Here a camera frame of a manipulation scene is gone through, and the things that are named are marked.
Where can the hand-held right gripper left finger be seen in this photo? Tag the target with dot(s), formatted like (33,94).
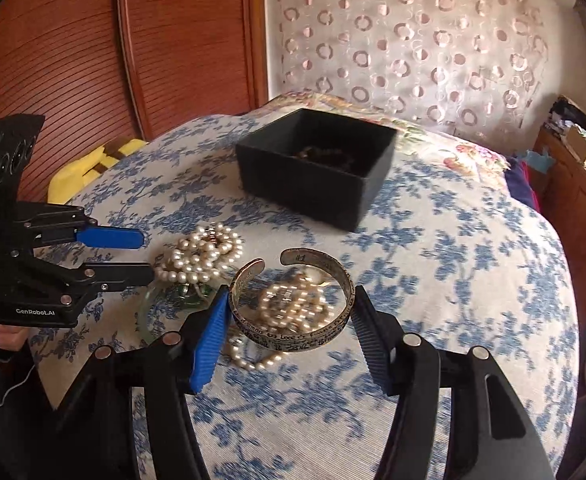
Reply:
(208,345)

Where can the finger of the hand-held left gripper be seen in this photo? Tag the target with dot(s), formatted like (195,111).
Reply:
(113,237)
(123,275)

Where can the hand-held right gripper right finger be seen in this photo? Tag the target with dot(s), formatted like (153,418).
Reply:
(373,345)

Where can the green glass bangle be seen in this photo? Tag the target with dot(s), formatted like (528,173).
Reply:
(189,291)

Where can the black jewelry box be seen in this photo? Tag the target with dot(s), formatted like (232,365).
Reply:
(298,180)

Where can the yellow plush toy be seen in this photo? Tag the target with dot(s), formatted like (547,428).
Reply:
(83,170)

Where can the blue floral cloth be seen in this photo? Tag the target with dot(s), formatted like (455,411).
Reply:
(448,285)

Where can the wooden wardrobe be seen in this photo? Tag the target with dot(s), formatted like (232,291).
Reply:
(173,35)

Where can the navy blanket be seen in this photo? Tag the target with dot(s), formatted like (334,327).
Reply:
(520,180)

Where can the light blue plastic bag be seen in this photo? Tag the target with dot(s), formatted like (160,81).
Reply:
(535,160)

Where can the wooden cabinet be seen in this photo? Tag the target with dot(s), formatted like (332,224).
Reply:
(573,200)

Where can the sheer circle pattern curtain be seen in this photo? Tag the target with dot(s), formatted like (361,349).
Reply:
(398,35)

